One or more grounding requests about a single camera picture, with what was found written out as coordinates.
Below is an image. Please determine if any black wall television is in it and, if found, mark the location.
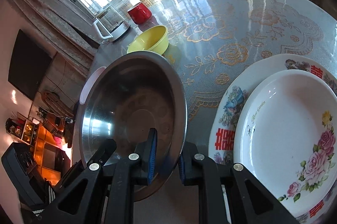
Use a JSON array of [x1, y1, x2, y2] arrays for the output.
[[8, 29, 52, 100]]

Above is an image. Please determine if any yellow plastic bowl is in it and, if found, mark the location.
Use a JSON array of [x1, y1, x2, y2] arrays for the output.
[[127, 25, 169, 56]]

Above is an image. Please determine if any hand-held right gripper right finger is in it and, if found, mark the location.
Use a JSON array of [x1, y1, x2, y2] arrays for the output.
[[178, 141, 301, 224]]

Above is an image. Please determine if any stainless steel bowl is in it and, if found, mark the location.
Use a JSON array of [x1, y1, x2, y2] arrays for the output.
[[78, 51, 188, 202]]

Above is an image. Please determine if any large white bird print plate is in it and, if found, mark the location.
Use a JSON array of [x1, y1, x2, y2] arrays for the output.
[[209, 53, 337, 224]]

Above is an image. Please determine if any glass electric kettle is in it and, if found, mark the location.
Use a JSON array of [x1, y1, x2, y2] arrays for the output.
[[92, 6, 131, 43]]

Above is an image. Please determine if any red mug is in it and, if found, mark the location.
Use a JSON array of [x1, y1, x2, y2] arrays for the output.
[[128, 2, 152, 25]]

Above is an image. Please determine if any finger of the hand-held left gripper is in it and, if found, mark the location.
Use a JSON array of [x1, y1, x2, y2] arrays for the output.
[[59, 138, 117, 187]]

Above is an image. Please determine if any beige curtain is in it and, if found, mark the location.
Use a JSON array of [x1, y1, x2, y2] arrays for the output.
[[5, 0, 106, 77]]

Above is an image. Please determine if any wooden display cabinet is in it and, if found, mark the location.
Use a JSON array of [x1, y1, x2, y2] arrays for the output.
[[5, 111, 75, 179]]

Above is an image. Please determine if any white rose print plate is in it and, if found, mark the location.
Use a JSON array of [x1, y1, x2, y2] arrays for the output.
[[233, 70, 337, 214]]

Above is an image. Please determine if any person's left forearm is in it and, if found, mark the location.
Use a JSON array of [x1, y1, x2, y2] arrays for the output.
[[32, 180, 57, 215]]

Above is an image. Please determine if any red plastic bowl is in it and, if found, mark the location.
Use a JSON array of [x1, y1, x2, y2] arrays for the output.
[[80, 67, 106, 104]]

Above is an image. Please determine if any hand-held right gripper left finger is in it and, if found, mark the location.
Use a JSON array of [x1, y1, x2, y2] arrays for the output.
[[34, 128, 158, 224]]

